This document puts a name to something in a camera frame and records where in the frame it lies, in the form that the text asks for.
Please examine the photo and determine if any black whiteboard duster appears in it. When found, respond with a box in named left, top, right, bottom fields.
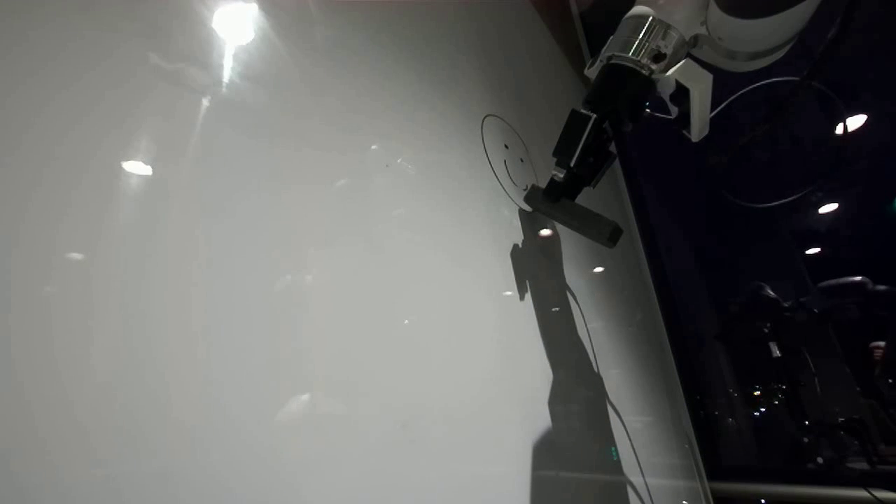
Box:
left=521, top=183, right=626, bottom=252

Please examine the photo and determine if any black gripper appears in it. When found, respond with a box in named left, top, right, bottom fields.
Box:
left=543, top=56, right=661, bottom=208

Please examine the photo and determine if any white board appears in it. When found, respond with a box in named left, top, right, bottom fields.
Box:
left=0, top=0, right=714, bottom=504

